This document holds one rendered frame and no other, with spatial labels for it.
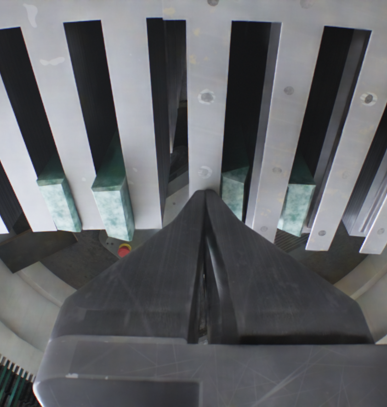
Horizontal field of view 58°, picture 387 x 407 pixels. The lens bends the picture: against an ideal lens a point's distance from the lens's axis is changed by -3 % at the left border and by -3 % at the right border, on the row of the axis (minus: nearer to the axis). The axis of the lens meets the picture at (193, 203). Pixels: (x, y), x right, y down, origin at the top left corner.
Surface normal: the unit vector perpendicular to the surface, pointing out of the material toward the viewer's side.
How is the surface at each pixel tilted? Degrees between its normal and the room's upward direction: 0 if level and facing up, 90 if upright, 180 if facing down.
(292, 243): 0
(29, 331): 90
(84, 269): 0
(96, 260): 0
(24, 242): 24
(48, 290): 90
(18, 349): 90
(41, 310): 90
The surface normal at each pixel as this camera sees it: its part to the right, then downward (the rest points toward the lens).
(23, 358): 0.85, -0.41
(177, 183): -0.46, -0.02
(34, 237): 0.38, 0.46
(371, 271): -0.92, -0.32
